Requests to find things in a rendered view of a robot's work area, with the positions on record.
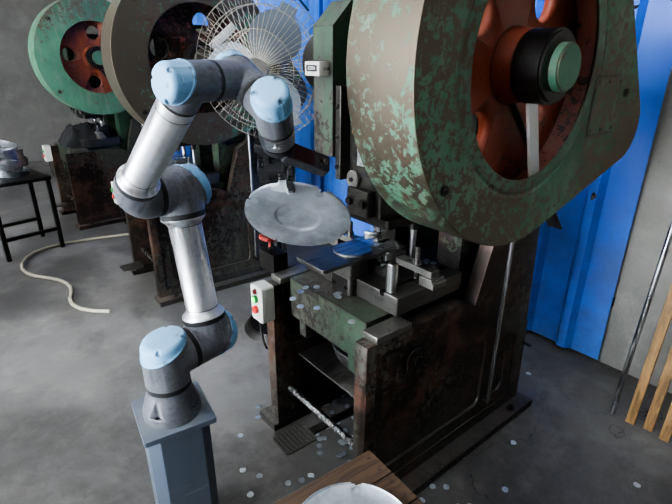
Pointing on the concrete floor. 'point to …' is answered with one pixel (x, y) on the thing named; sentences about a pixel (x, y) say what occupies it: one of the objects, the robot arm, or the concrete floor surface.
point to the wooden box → (370, 466)
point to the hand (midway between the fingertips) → (293, 188)
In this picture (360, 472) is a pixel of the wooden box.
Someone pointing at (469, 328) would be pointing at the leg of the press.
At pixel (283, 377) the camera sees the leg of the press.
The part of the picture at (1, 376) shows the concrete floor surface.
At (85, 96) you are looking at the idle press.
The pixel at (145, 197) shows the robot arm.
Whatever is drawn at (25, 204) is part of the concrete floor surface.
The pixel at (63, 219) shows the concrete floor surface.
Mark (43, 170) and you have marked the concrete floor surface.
